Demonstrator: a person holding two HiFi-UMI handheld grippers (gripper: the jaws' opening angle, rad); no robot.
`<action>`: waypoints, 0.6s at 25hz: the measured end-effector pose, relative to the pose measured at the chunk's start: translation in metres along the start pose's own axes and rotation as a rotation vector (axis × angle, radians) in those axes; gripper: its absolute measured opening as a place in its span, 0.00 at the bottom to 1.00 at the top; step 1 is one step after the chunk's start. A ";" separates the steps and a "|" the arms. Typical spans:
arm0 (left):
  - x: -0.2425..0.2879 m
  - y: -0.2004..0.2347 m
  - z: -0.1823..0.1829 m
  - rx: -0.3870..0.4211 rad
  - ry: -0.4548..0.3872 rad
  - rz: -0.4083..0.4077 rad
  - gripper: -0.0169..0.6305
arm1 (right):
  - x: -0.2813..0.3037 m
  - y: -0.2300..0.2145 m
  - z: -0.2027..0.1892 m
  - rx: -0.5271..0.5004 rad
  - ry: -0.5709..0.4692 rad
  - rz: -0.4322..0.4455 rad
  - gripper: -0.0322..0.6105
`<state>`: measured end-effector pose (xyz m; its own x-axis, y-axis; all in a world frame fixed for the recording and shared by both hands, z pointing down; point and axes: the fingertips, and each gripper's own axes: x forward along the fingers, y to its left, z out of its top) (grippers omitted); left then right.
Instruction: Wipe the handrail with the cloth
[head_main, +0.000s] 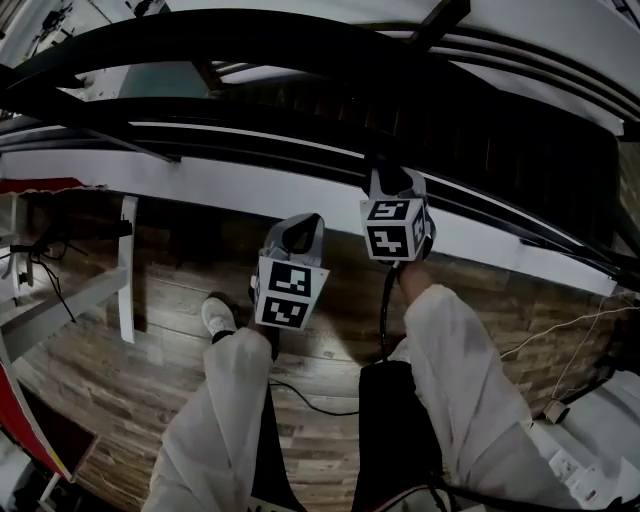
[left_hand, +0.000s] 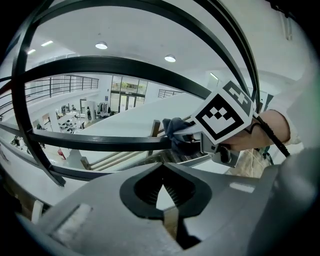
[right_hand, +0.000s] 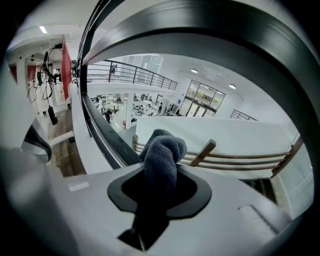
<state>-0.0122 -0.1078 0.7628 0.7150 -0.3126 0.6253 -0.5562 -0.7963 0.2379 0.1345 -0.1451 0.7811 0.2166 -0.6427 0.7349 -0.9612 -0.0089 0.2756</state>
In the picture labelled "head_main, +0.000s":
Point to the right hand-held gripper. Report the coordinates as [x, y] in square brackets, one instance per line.
[395, 230]

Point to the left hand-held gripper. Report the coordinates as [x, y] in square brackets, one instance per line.
[287, 295]

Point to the dark blue cloth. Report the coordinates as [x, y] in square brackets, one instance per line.
[392, 175]

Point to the dark wooden railing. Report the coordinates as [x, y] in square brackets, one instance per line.
[250, 40]

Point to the person's right forearm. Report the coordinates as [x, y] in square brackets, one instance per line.
[450, 360]

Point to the person's left forearm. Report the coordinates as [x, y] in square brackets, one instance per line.
[220, 410]

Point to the person's white shoe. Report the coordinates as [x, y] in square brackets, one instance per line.
[398, 354]
[217, 315]

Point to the dark wooden staircase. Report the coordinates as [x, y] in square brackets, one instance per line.
[525, 165]

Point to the black power adapter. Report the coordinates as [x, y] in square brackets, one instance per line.
[126, 225]

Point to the person's black trousers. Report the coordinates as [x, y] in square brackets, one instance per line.
[390, 425]

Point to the red covered table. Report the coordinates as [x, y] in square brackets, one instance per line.
[60, 305]

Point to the white desk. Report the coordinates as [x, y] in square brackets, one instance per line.
[600, 435]

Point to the white power socket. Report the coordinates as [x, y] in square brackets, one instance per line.
[565, 462]

